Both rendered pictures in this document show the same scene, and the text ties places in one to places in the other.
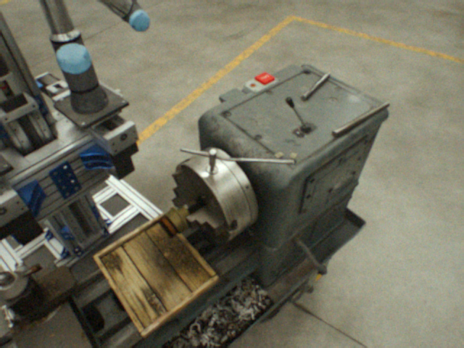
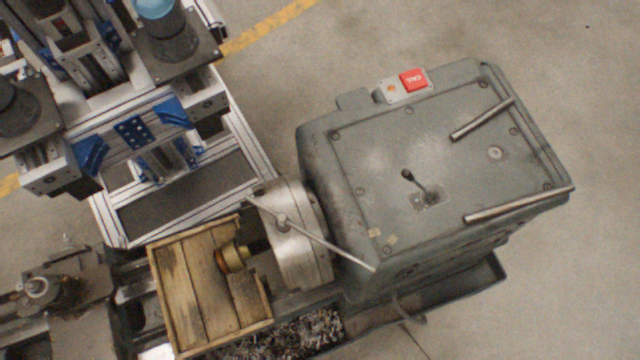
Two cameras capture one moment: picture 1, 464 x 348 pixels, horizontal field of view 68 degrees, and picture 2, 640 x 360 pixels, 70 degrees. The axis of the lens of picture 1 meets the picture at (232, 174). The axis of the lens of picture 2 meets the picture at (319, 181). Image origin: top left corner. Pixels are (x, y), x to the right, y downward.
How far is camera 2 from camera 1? 55 cm
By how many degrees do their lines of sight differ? 22
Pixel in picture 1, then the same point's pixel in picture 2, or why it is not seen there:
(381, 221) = (555, 246)
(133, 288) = (180, 300)
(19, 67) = not seen: outside the picture
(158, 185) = (277, 103)
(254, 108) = (376, 136)
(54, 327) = (87, 328)
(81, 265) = (160, 197)
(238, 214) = (304, 283)
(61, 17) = not seen: outside the picture
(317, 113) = (460, 172)
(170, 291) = (218, 317)
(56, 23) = not seen: outside the picture
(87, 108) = (165, 57)
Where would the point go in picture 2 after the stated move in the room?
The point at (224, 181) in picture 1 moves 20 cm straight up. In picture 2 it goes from (293, 245) to (287, 219)
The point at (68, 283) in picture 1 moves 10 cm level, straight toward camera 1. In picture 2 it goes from (106, 288) to (118, 321)
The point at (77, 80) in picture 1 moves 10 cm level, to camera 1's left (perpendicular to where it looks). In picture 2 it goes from (153, 26) to (120, 17)
